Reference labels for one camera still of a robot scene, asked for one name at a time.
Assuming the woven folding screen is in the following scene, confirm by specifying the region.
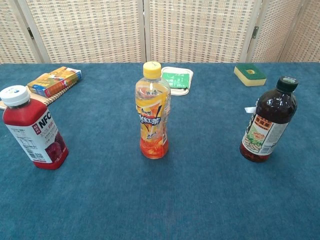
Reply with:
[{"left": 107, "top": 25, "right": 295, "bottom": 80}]
[{"left": 0, "top": 0, "right": 320, "bottom": 65}]

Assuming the orange blue carton box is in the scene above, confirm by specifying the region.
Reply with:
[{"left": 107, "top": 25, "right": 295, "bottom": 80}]
[{"left": 26, "top": 66, "right": 83, "bottom": 99}]

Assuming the kraft spiral notebook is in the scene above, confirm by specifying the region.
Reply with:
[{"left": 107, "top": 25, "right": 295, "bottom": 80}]
[{"left": 0, "top": 81, "right": 78, "bottom": 111}]

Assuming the red juice bottle white cap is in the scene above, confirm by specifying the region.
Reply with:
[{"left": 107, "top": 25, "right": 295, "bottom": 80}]
[{"left": 0, "top": 84, "right": 69, "bottom": 171}]

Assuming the blue table cloth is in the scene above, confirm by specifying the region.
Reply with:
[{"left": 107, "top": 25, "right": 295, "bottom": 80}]
[{"left": 0, "top": 62, "right": 320, "bottom": 240}]

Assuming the orange tea bottle yellow cap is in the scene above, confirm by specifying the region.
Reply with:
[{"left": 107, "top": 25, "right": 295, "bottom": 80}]
[{"left": 135, "top": 61, "right": 172, "bottom": 160}]

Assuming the white plastic tray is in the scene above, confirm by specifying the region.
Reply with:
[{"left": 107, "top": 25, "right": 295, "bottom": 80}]
[{"left": 159, "top": 66, "right": 195, "bottom": 97}]

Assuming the dark tea bottle black cap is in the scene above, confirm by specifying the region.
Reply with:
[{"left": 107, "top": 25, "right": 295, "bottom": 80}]
[{"left": 239, "top": 75, "right": 300, "bottom": 163}]

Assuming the green yellow sponge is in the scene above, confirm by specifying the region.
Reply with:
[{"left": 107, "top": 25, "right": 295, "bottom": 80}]
[{"left": 233, "top": 63, "right": 267, "bottom": 88}]

